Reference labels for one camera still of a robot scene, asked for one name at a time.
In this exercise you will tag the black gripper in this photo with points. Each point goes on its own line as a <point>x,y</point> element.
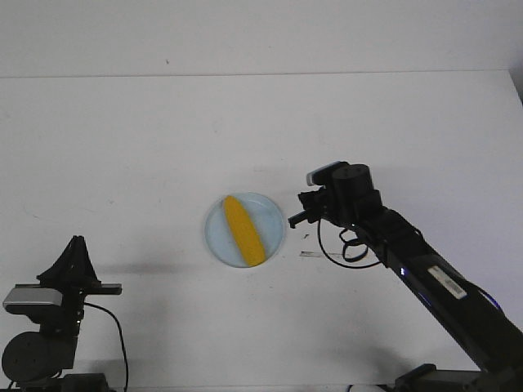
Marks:
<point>347,199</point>
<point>63,317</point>

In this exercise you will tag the light blue round plate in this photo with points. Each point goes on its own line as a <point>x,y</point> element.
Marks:
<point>265,215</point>

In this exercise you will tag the yellow corn cob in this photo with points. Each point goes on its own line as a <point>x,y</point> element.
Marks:
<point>244,232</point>

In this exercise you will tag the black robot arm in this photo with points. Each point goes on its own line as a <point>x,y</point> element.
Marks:
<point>42,360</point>
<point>351,294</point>

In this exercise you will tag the clear tape strip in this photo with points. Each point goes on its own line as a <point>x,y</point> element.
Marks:
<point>320,254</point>

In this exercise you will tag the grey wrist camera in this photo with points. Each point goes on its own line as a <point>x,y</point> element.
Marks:
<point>30,299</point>

